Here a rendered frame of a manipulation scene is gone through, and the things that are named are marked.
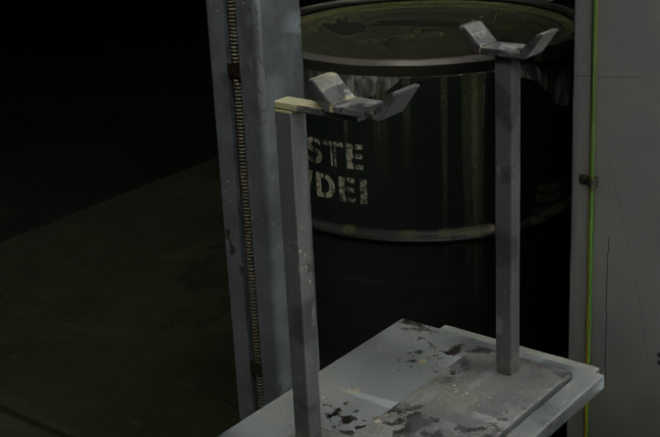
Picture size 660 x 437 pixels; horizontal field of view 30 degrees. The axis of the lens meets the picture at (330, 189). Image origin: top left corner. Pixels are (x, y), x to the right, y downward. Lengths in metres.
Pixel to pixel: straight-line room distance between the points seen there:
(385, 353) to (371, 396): 0.08
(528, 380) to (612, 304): 0.40
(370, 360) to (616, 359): 0.44
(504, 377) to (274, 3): 0.39
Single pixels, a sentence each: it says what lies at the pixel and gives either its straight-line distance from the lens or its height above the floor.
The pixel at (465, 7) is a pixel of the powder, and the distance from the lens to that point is 2.41.
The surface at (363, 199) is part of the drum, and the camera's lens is 2.00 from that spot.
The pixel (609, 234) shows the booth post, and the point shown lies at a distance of 1.47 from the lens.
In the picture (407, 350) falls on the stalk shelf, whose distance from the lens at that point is 1.20.
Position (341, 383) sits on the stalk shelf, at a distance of 1.14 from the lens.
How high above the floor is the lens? 1.33
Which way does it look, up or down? 19 degrees down
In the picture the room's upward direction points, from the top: 3 degrees counter-clockwise
